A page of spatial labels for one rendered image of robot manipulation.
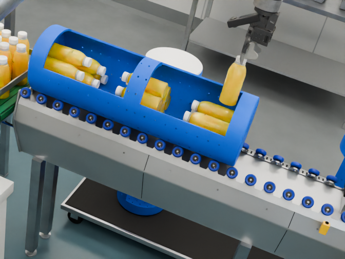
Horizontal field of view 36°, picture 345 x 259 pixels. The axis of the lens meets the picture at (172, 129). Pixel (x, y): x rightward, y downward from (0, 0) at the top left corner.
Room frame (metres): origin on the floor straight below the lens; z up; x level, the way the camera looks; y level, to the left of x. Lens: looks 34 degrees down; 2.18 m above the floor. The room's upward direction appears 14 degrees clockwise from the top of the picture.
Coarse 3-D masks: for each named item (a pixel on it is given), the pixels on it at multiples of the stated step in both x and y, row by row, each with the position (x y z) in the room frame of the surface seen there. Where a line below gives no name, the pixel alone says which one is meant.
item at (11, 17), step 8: (8, 16) 2.32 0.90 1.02; (8, 24) 2.32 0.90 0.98; (8, 128) 2.33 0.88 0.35; (8, 136) 2.34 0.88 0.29; (0, 144) 2.32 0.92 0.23; (8, 144) 2.34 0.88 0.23; (0, 152) 2.32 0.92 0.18; (8, 152) 2.34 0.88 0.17; (0, 160) 2.32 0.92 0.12; (8, 160) 2.35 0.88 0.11; (0, 168) 2.32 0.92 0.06
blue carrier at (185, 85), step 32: (64, 32) 2.01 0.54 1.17; (32, 64) 1.76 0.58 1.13; (128, 64) 1.97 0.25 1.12; (160, 64) 1.85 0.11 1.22; (64, 96) 1.74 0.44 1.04; (96, 96) 1.71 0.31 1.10; (128, 96) 1.69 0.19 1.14; (192, 96) 1.92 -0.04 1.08; (256, 96) 1.79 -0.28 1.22; (160, 128) 1.66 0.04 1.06; (192, 128) 1.63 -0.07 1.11; (224, 160) 1.62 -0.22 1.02
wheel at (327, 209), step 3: (324, 204) 1.57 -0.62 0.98; (327, 204) 1.56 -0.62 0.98; (330, 204) 1.57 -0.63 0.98; (321, 207) 1.56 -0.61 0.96; (324, 207) 1.56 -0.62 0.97; (327, 207) 1.56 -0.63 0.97; (330, 207) 1.56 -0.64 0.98; (321, 210) 1.55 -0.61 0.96; (324, 210) 1.55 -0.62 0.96; (327, 210) 1.55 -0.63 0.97; (330, 210) 1.55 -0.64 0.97; (333, 210) 1.55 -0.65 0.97; (324, 213) 1.54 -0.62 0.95; (327, 213) 1.54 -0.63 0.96; (330, 213) 1.54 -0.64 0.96
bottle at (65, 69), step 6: (48, 60) 1.83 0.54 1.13; (54, 60) 1.83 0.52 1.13; (60, 60) 1.85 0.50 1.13; (48, 66) 1.81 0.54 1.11; (54, 66) 1.81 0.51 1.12; (60, 66) 1.81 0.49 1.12; (66, 66) 1.81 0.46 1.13; (72, 66) 1.82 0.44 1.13; (60, 72) 1.80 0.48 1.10; (66, 72) 1.80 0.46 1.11; (72, 72) 1.80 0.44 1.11; (72, 78) 1.80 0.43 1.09
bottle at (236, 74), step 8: (232, 64) 1.75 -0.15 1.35; (240, 64) 1.73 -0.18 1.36; (232, 72) 1.72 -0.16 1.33; (240, 72) 1.72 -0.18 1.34; (232, 80) 1.71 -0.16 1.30; (240, 80) 1.72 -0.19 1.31; (224, 88) 1.72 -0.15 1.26; (232, 88) 1.71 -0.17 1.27; (240, 88) 1.72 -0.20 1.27; (224, 96) 1.71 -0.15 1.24; (232, 96) 1.70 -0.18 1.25; (232, 104) 1.70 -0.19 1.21
